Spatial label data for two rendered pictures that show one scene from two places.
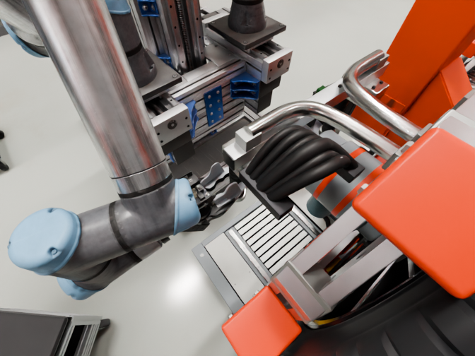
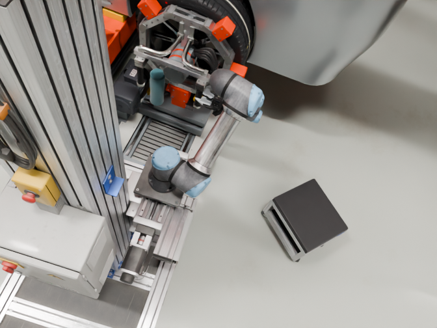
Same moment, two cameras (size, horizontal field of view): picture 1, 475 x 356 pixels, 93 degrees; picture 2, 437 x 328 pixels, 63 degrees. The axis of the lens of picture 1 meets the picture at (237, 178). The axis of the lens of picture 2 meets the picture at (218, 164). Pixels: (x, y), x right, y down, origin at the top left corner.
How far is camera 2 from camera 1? 181 cm
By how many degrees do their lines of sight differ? 57
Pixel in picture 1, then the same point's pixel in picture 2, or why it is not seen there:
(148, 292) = (235, 204)
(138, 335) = (255, 194)
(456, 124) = (206, 25)
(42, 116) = not seen: outside the picture
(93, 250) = not seen: hidden behind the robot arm
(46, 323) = (281, 203)
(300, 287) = (231, 54)
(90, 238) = not seen: hidden behind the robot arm
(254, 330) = (239, 69)
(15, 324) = (291, 217)
